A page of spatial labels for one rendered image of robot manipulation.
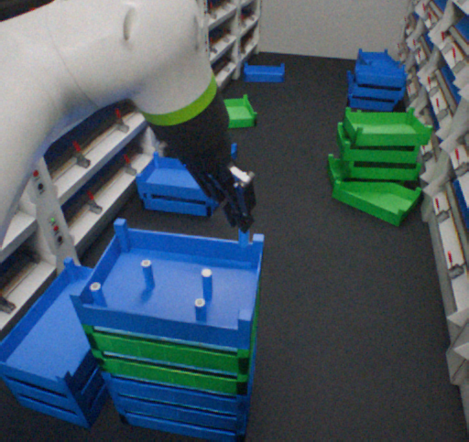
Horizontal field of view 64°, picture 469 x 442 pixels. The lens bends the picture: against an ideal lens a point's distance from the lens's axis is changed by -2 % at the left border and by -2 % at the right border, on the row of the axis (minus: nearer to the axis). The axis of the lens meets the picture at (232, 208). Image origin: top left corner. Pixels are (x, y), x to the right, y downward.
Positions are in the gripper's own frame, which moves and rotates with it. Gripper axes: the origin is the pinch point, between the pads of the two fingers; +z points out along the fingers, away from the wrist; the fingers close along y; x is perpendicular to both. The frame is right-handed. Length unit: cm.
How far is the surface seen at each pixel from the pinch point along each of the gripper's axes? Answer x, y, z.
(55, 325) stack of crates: 39, 39, 27
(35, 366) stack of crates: 47, 32, 23
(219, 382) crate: 23.9, -6.5, 20.7
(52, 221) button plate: 19, 64, 25
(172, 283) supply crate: 14.6, 9.0, 11.3
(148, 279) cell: 16.9, 10.9, 7.1
